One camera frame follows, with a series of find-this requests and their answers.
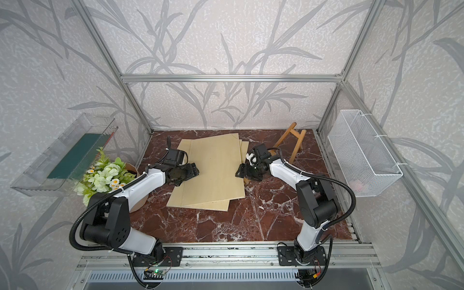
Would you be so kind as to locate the artificial flower bouquet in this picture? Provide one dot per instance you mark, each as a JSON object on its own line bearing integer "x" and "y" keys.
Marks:
{"x": 103, "y": 176}

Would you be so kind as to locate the pink object in basket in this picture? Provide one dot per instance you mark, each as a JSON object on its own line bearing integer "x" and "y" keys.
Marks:
{"x": 358, "y": 186}

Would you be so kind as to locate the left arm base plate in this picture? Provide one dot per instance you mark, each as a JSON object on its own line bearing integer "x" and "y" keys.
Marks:
{"x": 167, "y": 257}

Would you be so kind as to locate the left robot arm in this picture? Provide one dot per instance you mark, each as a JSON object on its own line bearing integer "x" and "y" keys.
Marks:
{"x": 106, "y": 224}

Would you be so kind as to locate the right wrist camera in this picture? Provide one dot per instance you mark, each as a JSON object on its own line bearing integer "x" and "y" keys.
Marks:
{"x": 251, "y": 158}

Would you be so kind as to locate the plywood board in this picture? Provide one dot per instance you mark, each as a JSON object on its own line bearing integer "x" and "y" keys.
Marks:
{"x": 215, "y": 166}
{"x": 206, "y": 174}

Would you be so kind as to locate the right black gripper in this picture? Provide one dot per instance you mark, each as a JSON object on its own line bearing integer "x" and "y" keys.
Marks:
{"x": 241, "y": 168}

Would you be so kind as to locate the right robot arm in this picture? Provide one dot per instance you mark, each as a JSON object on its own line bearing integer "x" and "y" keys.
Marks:
{"x": 317, "y": 200}

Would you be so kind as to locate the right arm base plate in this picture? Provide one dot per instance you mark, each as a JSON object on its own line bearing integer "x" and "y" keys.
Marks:
{"x": 295, "y": 255}

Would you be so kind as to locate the clear plastic wall bin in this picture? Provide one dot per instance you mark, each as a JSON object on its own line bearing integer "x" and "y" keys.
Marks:
{"x": 56, "y": 171}

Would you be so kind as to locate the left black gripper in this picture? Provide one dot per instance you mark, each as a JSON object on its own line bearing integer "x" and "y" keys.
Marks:
{"x": 193, "y": 171}

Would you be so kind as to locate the white wire mesh basket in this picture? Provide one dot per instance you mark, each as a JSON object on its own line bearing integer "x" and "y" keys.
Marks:
{"x": 362, "y": 154}

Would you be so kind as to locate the aluminium mounting rail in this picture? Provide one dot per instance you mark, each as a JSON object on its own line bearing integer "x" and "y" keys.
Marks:
{"x": 264, "y": 255}

